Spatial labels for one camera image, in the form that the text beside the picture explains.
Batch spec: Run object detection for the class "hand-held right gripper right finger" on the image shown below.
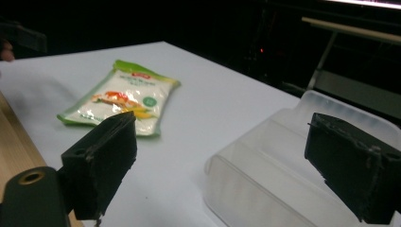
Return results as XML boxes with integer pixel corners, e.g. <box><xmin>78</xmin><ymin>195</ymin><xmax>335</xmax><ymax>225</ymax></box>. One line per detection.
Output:
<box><xmin>304</xmin><ymin>112</ymin><xmax>401</xmax><ymax>226</ymax></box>

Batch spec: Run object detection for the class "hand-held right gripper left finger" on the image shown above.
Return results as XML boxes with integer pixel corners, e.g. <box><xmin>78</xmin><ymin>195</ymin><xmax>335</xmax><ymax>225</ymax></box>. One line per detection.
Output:
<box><xmin>58</xmin><ymin>111</ymin><xmax>138</xmax><ymax>221</ymax></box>

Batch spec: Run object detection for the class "clear plastic storage box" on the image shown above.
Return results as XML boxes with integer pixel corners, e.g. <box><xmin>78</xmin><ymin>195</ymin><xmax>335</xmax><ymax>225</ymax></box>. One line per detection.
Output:
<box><xmin>202</xmin><ymin>90</ymin><xmax>401</xmax><ymax>227</ymax></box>

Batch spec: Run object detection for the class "bright monitor strip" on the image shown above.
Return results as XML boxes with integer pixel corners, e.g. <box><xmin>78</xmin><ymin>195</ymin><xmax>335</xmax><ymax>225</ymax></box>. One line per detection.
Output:
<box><xmin>324</xmin><ymin>0</ymin><xmax>401</xmax><ymax>10</ymax></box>

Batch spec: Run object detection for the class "white and green food packet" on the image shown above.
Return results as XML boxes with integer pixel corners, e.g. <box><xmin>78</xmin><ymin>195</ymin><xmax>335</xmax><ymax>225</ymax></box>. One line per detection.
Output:
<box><xmin>57</xmin><ymin>59</ymin><xmax>182</xmax><ymax>138</ymax></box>

